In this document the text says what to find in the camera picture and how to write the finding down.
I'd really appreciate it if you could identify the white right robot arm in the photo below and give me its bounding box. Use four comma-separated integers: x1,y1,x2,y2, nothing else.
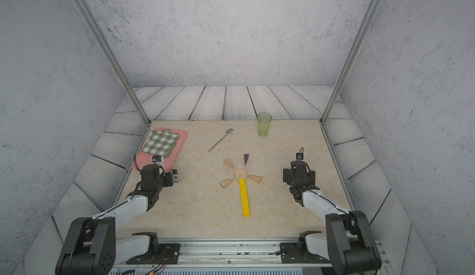
278,159,382,275

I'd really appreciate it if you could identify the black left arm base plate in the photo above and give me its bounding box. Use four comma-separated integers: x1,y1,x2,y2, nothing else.
126,243,181,265

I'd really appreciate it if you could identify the right aluminium frame post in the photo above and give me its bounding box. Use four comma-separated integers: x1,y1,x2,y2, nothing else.
320,0,382,125

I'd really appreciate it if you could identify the pink cutting board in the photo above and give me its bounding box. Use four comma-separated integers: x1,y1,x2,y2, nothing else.
132,128,188,172

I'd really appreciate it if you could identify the green checked cloth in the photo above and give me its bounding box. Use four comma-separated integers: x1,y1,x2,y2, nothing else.
143,130,180,157

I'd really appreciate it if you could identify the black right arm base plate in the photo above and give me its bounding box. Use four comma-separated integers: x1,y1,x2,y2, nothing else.
274,242,330,264

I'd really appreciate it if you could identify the metal spoon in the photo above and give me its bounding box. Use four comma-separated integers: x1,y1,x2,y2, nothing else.
209,128,234,152

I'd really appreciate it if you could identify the aluminium frame post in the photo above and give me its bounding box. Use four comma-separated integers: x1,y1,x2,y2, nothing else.
72,0,151,126
320,0,382,125

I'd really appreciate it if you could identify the wooden square block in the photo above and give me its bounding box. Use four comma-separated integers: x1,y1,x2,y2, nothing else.
234,168,247,180

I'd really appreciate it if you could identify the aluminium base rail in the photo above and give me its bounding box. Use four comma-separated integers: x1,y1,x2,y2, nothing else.
111,237,335,275

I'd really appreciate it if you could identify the green translucent plastic cup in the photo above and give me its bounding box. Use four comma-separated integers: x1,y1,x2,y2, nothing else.
257,112,272,137

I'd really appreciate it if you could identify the wooden triangle block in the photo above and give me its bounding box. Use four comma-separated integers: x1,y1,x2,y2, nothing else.
223,158,234,169
247,175,262,183
220,178,234,189

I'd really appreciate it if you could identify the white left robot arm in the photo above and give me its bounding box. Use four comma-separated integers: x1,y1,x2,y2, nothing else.
54,164,180,275

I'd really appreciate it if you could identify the left aluminium frame post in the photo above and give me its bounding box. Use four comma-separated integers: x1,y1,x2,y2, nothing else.
72,0,151,126

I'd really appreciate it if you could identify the yellow long block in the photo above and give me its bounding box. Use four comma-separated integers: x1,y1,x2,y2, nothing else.
241,195,251,217
239,179,248,198

